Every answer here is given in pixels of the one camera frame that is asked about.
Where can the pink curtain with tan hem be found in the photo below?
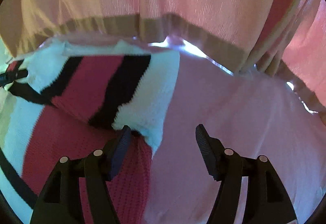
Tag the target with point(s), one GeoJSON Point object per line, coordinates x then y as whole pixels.
{"type": "Point", "coordinates": [285, 38]}

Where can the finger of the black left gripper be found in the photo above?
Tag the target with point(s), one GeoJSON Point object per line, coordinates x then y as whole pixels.
{"type": "Point", "coordinates": [11, 76]}

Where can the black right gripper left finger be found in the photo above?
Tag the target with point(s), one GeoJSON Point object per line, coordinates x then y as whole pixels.
{"type": "Point", "coordinates": [76, 184]}

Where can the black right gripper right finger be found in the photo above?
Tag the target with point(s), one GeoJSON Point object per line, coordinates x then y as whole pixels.
{"type": "Point", "coordinates": [266, 199]}

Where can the pink patterned bed blanket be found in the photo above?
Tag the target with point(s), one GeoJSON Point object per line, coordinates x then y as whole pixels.
{"type": "Point", "coordinates": [252, 113]}

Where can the white red black knit sweater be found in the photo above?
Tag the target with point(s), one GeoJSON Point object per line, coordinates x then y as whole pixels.
{"type": "Point", "coordinates": [72, 100]}

